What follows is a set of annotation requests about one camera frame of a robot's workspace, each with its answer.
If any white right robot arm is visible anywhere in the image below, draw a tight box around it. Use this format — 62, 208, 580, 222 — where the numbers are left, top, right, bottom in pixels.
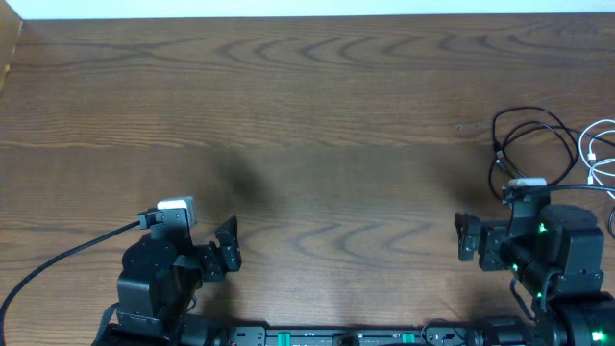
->
455, 193, 614, 346

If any white usb cable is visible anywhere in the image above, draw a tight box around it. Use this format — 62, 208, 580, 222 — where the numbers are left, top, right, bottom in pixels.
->
578, 118, 615, 201

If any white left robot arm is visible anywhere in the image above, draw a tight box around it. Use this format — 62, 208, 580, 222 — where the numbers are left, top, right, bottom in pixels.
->
93, 210, 242, 345

